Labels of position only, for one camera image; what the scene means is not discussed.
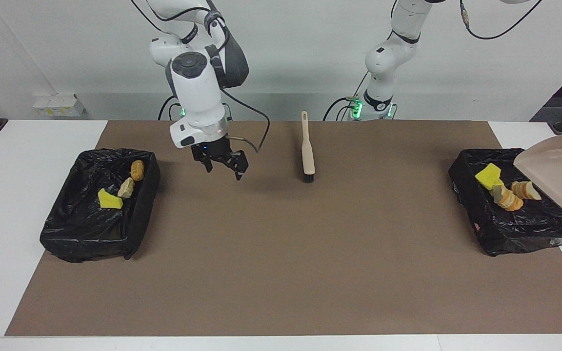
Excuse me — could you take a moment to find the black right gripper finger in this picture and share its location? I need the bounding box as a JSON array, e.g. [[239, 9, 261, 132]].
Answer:
[[192, 149, 213, 174], [226, 150, 250, 181]]

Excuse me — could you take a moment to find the beige hand brush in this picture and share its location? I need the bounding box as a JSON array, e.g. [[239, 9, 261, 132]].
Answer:
[[301, 111, 316, 184]]

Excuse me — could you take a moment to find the notched green yellow sponge piece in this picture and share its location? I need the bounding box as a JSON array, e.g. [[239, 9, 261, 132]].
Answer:
[[475, 163, 504, 191]]

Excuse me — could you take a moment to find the sliced bread piece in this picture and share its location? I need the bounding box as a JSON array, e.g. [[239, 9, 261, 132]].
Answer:
[[492, 184, 524, 212]]

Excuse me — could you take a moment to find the black bag-lined bin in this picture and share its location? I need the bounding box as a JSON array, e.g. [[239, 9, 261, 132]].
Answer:
[[40, 148, 161, 263]]

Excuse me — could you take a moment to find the black bin with pink patch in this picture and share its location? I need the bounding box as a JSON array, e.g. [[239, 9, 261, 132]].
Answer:
[[448, 148, 562, 257]]

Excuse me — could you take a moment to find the brown table mat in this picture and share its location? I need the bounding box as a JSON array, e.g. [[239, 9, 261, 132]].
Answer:
[[5, 120, 562, 337]]

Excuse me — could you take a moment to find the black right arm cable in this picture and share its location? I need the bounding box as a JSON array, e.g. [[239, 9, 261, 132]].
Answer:
[[132, 0, 270, 154]]

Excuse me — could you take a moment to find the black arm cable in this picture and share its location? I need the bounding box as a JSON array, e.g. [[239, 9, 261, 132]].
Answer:
[[132, 0, 270, 154], [459, 0, 545, 40]]

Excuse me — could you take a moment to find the black right base cable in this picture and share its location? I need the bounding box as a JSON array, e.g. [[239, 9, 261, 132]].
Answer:
[[158, 95, 174, 121]]

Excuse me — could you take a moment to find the black base cable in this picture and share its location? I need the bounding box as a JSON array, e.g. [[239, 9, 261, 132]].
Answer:
[[158, 95, 174, 121], [323, 96, 361, 121]]

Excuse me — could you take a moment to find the black left base cable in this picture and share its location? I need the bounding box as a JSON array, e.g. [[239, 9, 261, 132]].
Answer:
[[323, 96, 361, 121]]

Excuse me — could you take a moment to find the white wall outlet box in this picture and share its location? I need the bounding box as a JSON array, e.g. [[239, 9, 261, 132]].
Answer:
[[33, 94, 86, 117]]

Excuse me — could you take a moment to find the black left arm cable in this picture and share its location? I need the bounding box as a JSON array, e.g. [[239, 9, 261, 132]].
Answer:
[[459, 0, 545, 40]]

